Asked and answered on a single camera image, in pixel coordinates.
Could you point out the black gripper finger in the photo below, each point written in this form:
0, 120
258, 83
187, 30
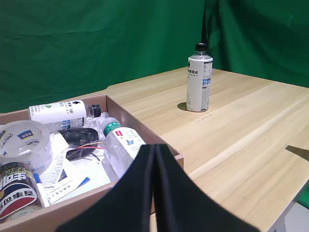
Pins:
183, 200
125, 193

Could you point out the white bottle black cap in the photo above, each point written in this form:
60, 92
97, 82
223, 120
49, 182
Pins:
199, 84

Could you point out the clear water bottle green cap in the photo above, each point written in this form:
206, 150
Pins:
120, 151

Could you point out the brown cardboard box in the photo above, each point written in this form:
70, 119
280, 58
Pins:
135, 120

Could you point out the white bottle green dot label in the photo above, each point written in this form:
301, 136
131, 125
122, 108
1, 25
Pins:
58, 112

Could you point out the white booklet blue corner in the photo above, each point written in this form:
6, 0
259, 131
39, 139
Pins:
84, 172

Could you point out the white printed leaflet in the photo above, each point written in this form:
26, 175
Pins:
55, 166

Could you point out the white marker blue cap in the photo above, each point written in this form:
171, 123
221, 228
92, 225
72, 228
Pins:
41, 189

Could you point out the clear packing tape roll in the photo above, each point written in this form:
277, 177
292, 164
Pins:
44, 149

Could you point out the green backdrop cloth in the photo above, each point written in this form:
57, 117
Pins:
96, 48

